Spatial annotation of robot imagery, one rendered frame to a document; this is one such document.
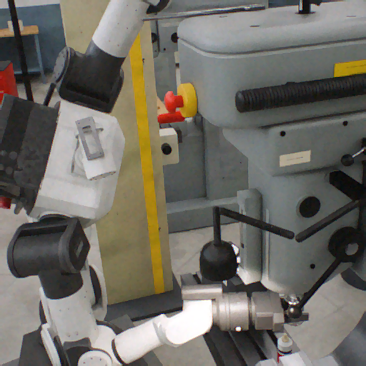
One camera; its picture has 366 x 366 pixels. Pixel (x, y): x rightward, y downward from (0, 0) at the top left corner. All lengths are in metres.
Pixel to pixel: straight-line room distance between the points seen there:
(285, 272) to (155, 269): 2.15
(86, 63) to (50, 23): 8.67
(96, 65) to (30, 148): 0.25
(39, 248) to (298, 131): 0.60
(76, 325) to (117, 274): 1.93
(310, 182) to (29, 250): 0.61
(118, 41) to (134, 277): 2.15
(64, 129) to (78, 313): 0.42
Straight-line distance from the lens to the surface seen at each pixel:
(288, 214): 0.99
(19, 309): 3.45
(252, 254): 1.09
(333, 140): 0.93
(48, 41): 9.95
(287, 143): 0.89
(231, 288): 1.54
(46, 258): 1.14
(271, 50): 0.82
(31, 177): 1.15
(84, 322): 1.22
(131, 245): 3.04
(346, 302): 3.29
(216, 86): 0.82
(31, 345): 2.27
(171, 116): 1.02
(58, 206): 1.16
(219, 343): 1.61
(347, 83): 0.86
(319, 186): 0.98
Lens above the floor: 2.01
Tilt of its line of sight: 25 degrees down
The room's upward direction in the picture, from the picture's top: 4 degrees counter-clockwise
